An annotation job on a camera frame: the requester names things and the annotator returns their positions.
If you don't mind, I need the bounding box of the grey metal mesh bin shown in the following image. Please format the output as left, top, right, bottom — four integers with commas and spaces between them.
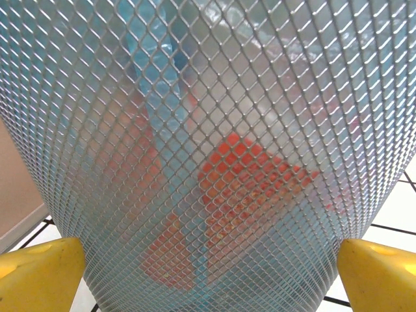
0, 0, 416, 312

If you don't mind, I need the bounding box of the large cola bottle red cap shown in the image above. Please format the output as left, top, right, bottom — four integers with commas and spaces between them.
139, 133, 326, 290

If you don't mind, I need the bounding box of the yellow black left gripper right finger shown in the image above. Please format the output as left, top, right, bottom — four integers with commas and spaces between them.
336, 239, 416, 312

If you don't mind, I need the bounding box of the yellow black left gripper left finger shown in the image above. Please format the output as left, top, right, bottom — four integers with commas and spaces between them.
0, 237, 86, 312

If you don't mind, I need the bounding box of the blue plastic bin liner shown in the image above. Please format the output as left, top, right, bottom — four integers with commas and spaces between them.
0, 0, 416, 312

